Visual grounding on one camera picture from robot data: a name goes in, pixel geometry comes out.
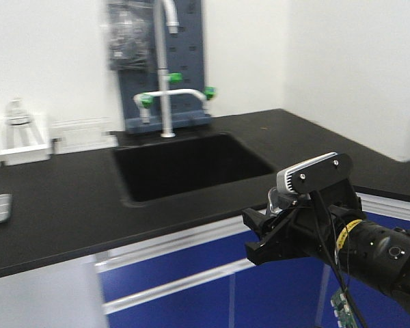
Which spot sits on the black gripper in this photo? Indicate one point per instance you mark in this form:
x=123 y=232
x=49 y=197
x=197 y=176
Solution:
x=321 y=225

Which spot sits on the clear glass beaker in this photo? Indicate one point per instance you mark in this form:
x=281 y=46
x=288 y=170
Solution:
x=278 y=201

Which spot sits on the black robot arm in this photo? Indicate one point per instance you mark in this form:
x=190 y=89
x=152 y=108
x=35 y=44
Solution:
x=377 y=256

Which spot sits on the green circuit board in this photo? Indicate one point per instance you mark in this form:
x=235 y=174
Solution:
x=342 y=310

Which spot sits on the black lab sink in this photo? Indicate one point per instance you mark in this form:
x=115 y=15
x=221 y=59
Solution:
x=154 y=171

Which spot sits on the grey pegboard drying rack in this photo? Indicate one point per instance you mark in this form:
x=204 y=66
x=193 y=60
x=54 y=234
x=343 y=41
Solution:
x=132 y=82

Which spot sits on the white gooseneck lab faucet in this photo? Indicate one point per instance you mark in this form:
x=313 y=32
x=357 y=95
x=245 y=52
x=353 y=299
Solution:
x=181 y=99

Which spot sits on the clear bag on pegboard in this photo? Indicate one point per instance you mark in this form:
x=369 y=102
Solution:
x=128 y=34

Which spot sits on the white plastic rack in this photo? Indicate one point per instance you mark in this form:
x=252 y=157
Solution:
x=24 y=136

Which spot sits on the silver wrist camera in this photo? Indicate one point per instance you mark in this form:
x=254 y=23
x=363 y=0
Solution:
x=328 y=171

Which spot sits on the white wall trunking box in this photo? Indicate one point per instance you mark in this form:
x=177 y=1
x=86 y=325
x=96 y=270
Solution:
x=82 y=135

